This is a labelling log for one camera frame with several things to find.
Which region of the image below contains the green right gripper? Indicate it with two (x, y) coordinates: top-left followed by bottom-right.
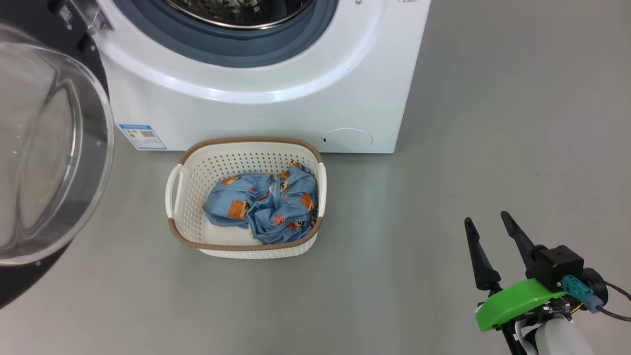
(464, 211), (575, 332)

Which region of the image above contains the washing machine glass door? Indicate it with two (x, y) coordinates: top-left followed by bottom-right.
(0, 0), (115, 310)

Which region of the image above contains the white front-load washing machine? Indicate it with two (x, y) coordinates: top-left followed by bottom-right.
(96, 0), (432, 153)

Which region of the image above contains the cream perforated plastic laundry basket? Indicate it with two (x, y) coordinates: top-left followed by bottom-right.
(165, 137), (327, 259)

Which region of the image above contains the black cable with teal plug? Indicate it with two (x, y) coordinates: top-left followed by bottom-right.
(562, 275), (631, 322)

